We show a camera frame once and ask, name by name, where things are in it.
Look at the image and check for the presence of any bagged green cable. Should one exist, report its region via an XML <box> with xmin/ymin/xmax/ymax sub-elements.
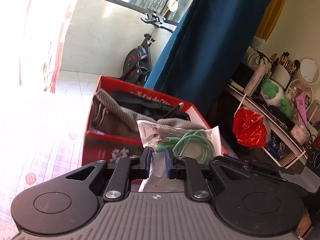
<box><xmin>136</xmin><ymin>119</ymin><xmax>223</xmax><ymax>193</ymax></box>

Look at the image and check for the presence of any white spray bottle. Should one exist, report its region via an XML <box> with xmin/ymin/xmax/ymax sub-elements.
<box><xmin>244</xmin><ymin>62</ymin><xmax>266</xmax><ymax>96</ymax></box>

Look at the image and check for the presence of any green white plush toy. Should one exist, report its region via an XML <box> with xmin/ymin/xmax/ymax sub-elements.
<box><xmin>260</xmin><ymin>79</ymin><xmax>292</xmax><ymax>118</ymax></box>

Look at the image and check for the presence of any black exercise bike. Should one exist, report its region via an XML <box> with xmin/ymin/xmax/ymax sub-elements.
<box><xmin>120</xmin><ymin>9</ymin><xmax>174</xmax><ymax>86</ymax></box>

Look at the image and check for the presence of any round vanity mirror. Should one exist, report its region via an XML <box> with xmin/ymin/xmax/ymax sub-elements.
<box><xmin>299</xmin><ymin>58</ymin><xmax>319</xmax><ymax>83</ymax></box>

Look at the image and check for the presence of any dark blue curtain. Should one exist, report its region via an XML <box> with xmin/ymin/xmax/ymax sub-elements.
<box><xmin>145</xmin><ymin>0</ymin><xmax>271</xmax><ymax>115</ymax></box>

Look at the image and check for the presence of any grey drawstring bag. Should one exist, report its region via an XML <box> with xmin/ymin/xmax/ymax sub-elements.
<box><xmin>242</xmin><ymin>46</ymin><xmax>272</xmax><ymax>77</ymax></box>

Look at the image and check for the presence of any white wire shelf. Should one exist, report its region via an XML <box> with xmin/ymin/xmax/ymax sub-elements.
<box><xmin>226</xmin><ymin>85</ymin><xmax>308</xmax><ymax>169</ymax></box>

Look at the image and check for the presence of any pink printed curtain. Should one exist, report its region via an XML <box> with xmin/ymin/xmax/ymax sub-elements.
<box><xmin>0</xmin><ymin>0</ymin><xmax>83</xmax><ymax>94</ymax></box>

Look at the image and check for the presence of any black fabric cap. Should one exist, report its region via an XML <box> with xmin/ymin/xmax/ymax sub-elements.
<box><xmin>111</xmin><ymin>90</ymin><xmax>190</xmax><ymax>121</ymax></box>

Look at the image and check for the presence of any red strawberry cardboard box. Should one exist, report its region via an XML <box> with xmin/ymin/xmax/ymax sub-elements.
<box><xmin>81</xmin><ymin>75</ymin><xmax>230</xmax><ymax>193</ymax></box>

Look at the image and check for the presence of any grey knitted cloth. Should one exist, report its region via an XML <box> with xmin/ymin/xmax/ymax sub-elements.
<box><xmin>91</xmin><ymin>89</ymin><xmax>205</xmax><ymax>140</ymax></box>

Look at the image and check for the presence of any red plastic bag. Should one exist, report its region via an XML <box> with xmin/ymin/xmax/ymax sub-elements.
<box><xmin>232</xmin><ymin>107</ymin><xmax>270</xmax><ymax>148</ymax></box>

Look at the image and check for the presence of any white brush holder cup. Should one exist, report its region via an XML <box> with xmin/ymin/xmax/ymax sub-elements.
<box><xmin>271</xmin><ymin>64</ymin><xmax>291</xmax><ymax>89</ymax></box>

